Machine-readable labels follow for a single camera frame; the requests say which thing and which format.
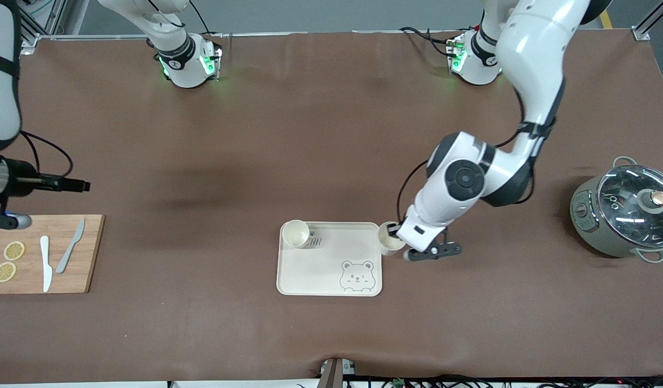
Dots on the brown table mat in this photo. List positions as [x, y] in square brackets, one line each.
[331, 161]

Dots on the glass pot lid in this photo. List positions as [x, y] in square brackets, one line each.
[630, 207]

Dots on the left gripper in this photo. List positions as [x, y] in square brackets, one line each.
[394, 230]

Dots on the white plastic knife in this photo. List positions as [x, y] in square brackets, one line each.
[46, 269]

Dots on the grey pot with glass lid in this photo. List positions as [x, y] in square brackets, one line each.
[587, 221]

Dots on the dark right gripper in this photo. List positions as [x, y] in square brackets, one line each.
[23, 182]

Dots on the aluminium table edge rail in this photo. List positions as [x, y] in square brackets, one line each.
[309, 34]

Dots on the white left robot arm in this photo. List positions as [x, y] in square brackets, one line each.
[530, 64]

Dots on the lemon slice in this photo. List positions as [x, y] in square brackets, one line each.
[5, 272]
[14, 250]

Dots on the cream tray with bear print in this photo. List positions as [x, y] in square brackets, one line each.
[320, 269]

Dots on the white IKEA cup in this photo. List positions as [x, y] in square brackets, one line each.
[295, 234]
[386, 245]

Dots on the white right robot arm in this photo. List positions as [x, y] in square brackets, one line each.
[2, 81]

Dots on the bamboo cutting board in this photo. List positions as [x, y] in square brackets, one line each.
[78, 280]

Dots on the grey plastic knife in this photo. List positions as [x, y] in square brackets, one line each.
[67, 253]

